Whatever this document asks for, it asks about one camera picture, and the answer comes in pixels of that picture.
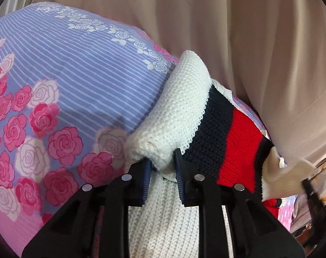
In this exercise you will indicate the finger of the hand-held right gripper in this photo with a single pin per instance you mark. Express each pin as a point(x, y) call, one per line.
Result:
point(313, 199)

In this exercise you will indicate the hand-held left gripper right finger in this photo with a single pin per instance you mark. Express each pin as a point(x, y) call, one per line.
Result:
point(180, 178)

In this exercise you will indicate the white knit sweater striped front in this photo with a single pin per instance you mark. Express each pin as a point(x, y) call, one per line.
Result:
point(179, 99)

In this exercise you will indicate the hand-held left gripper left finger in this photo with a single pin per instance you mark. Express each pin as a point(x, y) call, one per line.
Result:
point(144, 182)

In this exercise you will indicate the floral striped bed sheet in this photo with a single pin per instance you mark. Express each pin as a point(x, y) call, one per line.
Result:
point(85, 72)

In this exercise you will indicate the beige curtain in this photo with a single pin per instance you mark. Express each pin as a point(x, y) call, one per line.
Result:
point(233, 32)

